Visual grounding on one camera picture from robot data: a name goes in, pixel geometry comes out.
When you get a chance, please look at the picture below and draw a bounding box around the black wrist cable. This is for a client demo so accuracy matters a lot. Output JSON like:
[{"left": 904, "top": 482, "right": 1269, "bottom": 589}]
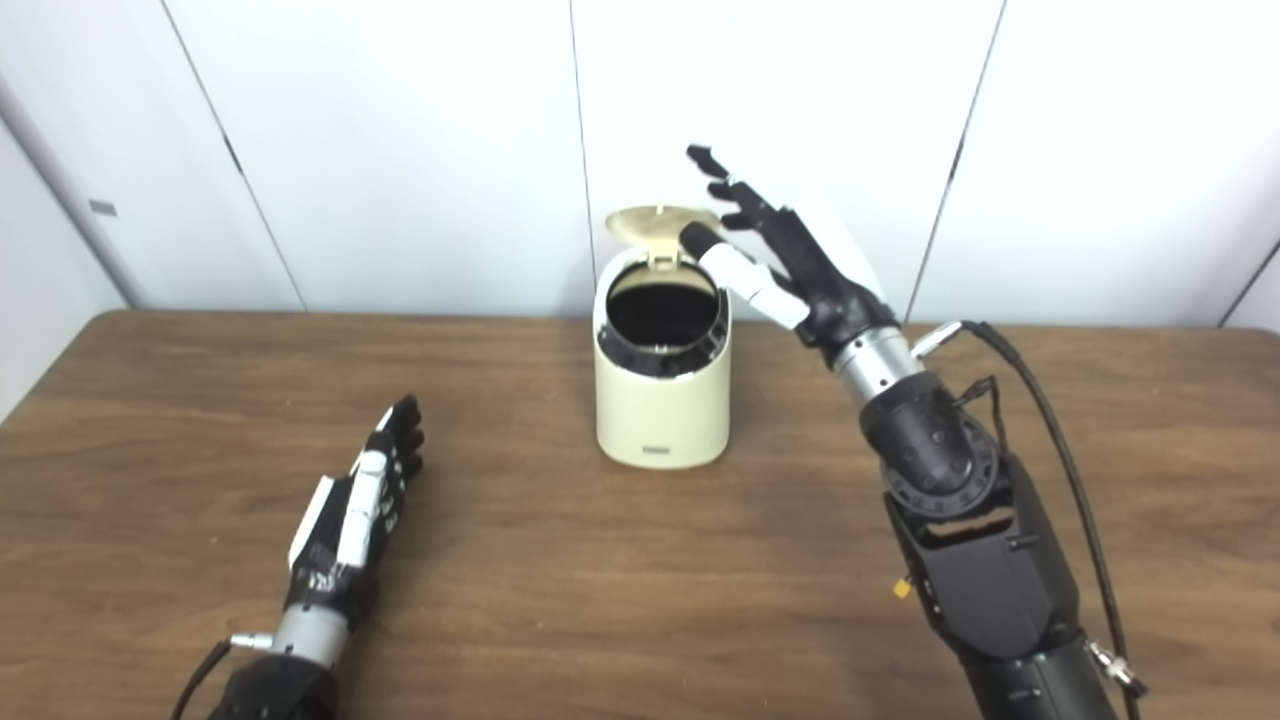
[
  {"left": 910, "top": 320, "right": 1149, "bottom": 720},
  {"left": 170, "top": 632, "right": 276, "bottom": 720}
]

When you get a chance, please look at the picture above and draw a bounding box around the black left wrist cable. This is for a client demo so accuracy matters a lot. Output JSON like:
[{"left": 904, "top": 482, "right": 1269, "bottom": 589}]
[{"left": 170, "top": 632, "right": 276, "bottom": 720}]

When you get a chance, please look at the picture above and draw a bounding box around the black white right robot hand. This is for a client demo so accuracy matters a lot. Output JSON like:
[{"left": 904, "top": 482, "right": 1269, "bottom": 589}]
[{"left": 680, "top": 145, "right": 901, "bottom": 351}]

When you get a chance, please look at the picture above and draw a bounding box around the cream round bin lid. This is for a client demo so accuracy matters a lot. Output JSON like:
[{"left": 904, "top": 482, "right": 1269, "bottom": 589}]
[{"left": 605, "top": 205, "right": 721, "bottom": 269}]

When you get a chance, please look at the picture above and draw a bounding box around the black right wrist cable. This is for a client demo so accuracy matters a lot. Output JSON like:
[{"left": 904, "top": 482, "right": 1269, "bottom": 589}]
[{"left": 910, "top": 320, "right": 1149, "bottom": 720}]

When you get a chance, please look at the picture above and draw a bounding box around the black bin liner bag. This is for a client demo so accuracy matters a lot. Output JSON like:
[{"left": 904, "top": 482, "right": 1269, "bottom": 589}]
[{"left": 600, "top": 262, "right": 729, "bottom": 379}]

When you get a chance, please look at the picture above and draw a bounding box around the cream-colored bin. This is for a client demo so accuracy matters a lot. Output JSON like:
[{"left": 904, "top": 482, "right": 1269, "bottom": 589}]
[{"left": 593, "top": 250, "right": 732, "bottom": 470}]

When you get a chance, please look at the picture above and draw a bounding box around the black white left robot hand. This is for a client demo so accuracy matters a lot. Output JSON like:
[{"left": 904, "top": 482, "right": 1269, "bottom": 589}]
[{"left": 287, "top": 394, "right": 426, "bottom": 631}]

